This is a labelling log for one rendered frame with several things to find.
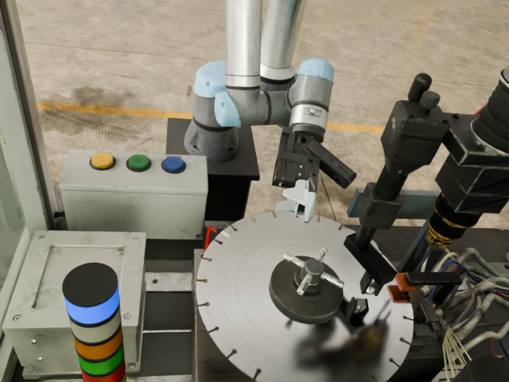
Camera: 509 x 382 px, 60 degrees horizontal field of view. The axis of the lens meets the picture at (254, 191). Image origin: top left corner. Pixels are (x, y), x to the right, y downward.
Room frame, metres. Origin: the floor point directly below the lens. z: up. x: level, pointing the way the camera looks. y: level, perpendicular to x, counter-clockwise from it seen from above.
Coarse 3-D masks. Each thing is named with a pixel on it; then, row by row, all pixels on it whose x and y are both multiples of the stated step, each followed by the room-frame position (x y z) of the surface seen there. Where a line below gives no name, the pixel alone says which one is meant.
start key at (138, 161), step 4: (132, 156) 0.68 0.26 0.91; (136, 156) 0.68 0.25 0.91; (140, 156) 0.69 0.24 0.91; (144, 156) 0.69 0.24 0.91; (132, 160) 0.67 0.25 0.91; (136, 160) 0.67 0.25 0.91; (140, 160) 0.68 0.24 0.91; (144, 160) 0.68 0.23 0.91; (132, 164) 0.66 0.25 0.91; (136, 164) 0.66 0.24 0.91; (140, 164) 0.66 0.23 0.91; (144, 164) 0.66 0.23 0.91; (136, 168) 0.65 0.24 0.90; (140, 168) 0.66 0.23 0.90
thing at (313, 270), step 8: (288, 256) 0.43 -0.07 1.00; (320, 256) 0.44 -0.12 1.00; (296, 264) 0.42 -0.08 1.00; (304, 264) 0.41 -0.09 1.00; (312, 264) 0.42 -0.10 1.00; (320, 264) 0.42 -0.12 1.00; (304, 272) 0.40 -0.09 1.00; (312, 272) 0.40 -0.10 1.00; (320, 272) 0.40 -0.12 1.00; (304, 280) 0.39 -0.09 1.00; (312, 280) 0.40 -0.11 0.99; (328, 280) 0.40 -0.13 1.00; (336, 280) 0.40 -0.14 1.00; (304, 288) 0.38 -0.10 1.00
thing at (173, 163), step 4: (172, 156) 0.71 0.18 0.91; (164, 160) 0.69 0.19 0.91; (168, 160) 0.69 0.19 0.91; (172, 160) 0.70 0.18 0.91; (176, 160) 0.70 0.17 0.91; (180, 160) 0.70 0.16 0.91; (164, 164) 0.68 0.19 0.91; (168, 164) 0.68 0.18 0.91; (172, 164) 0.68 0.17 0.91; (176, 164) 0.68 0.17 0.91; (180, 164) 0.69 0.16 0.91; (168, 168) 0.67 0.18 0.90; (172, 168) 0.67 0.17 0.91; (176, 168) 0.67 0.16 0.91; (180, 168) 0.68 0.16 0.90
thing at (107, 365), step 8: (120, 352) 0.21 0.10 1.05; (80, 360) 0.19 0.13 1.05; (88, 360) 0.19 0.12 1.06; (104, 360) 0.19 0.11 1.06; (112, 360) 0.20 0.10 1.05; (120, 360) 0.21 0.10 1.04; (88, 368) 0.19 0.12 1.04; (96, 368) 0.19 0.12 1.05; (104, 368) 0.19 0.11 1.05; (112, 368) 0.20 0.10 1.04; (96, 376) 0.19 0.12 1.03
